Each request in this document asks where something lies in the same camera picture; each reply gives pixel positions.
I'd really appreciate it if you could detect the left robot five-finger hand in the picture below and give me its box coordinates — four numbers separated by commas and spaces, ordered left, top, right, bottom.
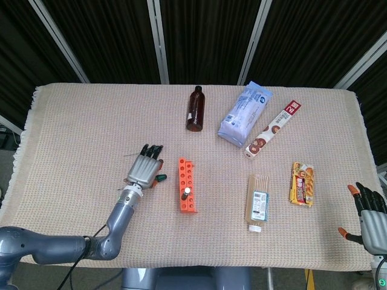
126, 144, 165, 190

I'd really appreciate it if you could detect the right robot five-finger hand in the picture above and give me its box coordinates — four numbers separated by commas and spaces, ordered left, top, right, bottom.
337, 181, 387, 257

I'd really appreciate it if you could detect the green and black handle screwdriver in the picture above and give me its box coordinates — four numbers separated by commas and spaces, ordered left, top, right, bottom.
117, 174, 167, 192

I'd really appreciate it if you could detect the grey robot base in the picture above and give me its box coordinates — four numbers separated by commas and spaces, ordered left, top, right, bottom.
120, 267, 252, 290

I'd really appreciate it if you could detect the orange plastic tool holder block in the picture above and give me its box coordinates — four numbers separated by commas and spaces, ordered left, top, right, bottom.
177, 156, 199, 214

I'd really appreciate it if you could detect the beige woven tablecloth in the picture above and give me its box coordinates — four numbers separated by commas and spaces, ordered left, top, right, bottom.
0, 83, 377, 271

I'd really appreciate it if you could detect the brown plastic bottle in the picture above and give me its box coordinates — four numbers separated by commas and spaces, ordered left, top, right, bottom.
185, 85, 206, 132

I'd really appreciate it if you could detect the yellow snack packet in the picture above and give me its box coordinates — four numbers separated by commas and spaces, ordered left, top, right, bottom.
288, 161, 315, 208

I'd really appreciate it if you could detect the blue and white pouch pack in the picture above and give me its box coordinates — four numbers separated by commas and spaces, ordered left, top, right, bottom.
217, 80, 274, 149

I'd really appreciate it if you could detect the clear bottle of wooden sticks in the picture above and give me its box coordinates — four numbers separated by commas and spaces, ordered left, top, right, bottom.
244, 173, 270, 233

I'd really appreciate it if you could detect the black pleated curtain panel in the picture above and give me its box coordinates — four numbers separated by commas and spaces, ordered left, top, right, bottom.
0, 0, 83, 127
160, 0, 261, 86
41, 0, 161, 85
246, 0, 387, 89
347, 57, 387, 166

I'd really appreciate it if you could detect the long red white biscuit box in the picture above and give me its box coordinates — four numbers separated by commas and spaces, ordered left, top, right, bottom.
244, 100, 303, 162

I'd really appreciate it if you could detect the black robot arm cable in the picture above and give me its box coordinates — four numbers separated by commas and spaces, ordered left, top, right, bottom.
56, 224, 107, 290

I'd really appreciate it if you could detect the grey metal partition post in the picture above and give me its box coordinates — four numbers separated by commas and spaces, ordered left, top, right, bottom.
0, 115, 24, 136
28, 0, 91, 84
333, 39, 387, 89
147, 0, 170, 85
236, 0, 273, 86

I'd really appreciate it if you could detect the dark box with cable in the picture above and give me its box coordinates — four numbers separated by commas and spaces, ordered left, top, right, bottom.
0, 126, 19, 150

